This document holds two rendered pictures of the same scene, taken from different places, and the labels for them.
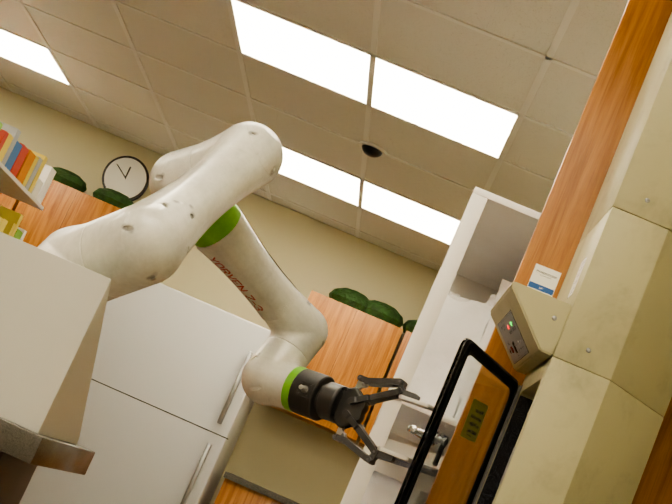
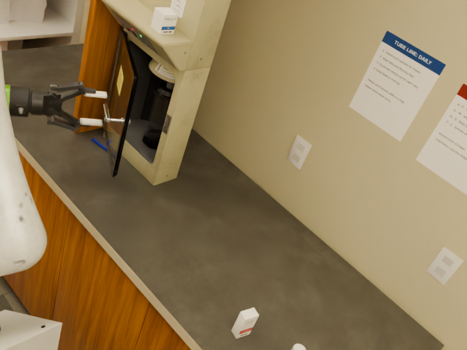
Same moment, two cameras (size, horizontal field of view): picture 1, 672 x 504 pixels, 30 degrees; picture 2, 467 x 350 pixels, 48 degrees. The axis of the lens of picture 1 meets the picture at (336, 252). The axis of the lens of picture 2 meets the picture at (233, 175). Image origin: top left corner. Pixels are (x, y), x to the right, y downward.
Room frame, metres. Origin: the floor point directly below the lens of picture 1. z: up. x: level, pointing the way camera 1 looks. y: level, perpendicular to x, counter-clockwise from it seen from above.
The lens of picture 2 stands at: (1.28, 0.76, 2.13)
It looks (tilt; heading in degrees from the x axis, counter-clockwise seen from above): 35 degrees down; 298
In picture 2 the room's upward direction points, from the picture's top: 21 degrees clockwise
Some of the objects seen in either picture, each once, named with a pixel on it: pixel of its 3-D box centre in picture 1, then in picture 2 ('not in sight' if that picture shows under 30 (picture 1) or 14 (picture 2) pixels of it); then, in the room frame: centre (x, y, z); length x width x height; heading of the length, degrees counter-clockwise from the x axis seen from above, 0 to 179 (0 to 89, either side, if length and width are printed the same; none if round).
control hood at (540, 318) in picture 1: (519, 330); (142, 32); (2.36, -0.38, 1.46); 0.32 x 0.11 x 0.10; 175
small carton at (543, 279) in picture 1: (541, 285); (164, 20); (2.28, -0.38, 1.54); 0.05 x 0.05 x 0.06; 81
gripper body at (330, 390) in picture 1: (344, 406); (46, 103); (2.46, -0.14, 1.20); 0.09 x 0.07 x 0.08; 57
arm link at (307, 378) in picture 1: (313, 394); (20, 102); (2.50, -0.07, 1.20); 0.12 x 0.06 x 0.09; 147
